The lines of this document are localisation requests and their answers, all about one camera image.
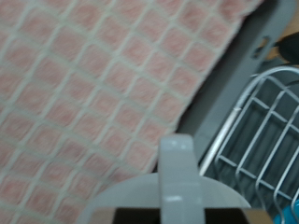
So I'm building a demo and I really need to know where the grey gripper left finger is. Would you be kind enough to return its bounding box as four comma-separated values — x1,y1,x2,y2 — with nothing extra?
88,207,162,224

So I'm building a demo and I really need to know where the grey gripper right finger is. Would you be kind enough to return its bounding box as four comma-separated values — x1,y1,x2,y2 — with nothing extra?
204,207,275,224

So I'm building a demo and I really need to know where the white plastic mug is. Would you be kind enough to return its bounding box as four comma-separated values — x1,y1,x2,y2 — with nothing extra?
74,133,252,224

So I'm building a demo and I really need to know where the grey dish drying rack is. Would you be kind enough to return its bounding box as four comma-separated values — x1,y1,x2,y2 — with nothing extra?
202,59,299,218

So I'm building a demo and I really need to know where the pink checkered cloth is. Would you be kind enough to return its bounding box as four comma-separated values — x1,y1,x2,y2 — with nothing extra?
0,0,265,224

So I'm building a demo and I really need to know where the metal wire dish rack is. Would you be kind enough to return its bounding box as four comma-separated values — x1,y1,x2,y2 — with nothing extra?
198,65,299,224

